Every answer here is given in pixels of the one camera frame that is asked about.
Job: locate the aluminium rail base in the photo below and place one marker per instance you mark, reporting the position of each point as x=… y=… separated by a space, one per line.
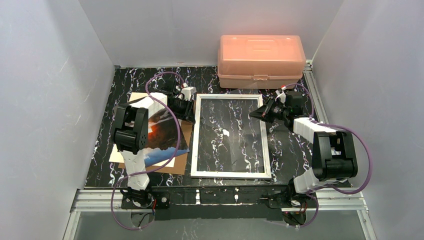
x=217 y=202

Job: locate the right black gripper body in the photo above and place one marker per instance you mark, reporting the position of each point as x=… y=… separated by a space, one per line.
x=269 y=111

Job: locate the white picture frame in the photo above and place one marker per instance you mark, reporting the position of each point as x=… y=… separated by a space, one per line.
x=193 y=142

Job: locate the sunset landscape photo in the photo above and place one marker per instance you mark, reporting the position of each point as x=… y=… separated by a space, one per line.
x=162 y=140

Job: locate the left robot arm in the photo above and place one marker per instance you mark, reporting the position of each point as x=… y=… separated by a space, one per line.
x=147 y=131

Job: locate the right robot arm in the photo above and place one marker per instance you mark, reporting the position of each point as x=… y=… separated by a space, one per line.
x=333 y=151

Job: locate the clear glass sheet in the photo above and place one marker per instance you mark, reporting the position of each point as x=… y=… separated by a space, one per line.
x=230 y=132

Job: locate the pink plastic storage box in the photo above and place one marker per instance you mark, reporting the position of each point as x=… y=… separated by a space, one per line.
x=259 y=61

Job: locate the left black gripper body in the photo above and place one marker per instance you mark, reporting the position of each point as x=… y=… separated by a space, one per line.
x=185 y=108

